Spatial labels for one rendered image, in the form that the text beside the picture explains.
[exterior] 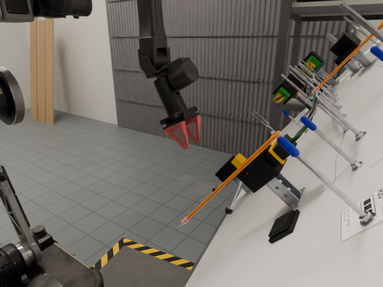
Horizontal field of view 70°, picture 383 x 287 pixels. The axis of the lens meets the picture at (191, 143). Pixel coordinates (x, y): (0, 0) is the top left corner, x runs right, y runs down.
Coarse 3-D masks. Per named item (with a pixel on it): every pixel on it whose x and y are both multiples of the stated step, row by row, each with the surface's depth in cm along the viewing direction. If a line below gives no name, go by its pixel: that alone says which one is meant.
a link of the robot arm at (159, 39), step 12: (144, 0) 68; (156, 0) 69; (144, 12) 69; (156, 12) 69; (144, 24) 70; (156, 24) 70; (144, 36) 71; (156, 36) 70; (144, 48) 72; (156, 48) 71; (168, 48) 75; (156, 60) 72; (168, 60) 76
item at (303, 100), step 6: (288, 78) 98; (294, 78) 98; (282, 84) 96; (288, 84) 97; (300, 84) 98; (276, 90) 100; (288, 90) 96; (294, 90) 97; (294, 96) 101; (300, 96) 99; (300, 102) 101; (306, 102) 99
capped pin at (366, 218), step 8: (280, 144) 23; (288, 144) 23; (288, 152) 23; (296, 152) 23; (304, 160) 23; (312, 168) 23; (320, 176) 23; (328, 184) 23; (336, 192) 23; (344, 200) 23; (352, 208) 23; (360, 208) 23; (360, 216) 23; (368, 216) 22; (376, 216) 22; (360, 224) 23; (368, 224) 22
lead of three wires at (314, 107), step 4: (312, 96) 38; (316, 96) 38; (316, 100) 37; (312, 104) 36; (316, 104) 36; (312, 108) 36; (316, 108) 36; (312, 112) 36; (308, 116) 36; (312, 116) 35; (304, 128) 35; (300, 132) 35; (296, 136) 36; (292, 140) 36; (296, 140) 36
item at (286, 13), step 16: (288, 0) 111; (352, 0) 105; (368, 0) 103; (288, 16) 113; (304, 16) 155; (320, 16) 154; (336, 16) 151; (368, 16) 145; (272, 96) 126; (272, 112) 128; (288, 112) 178
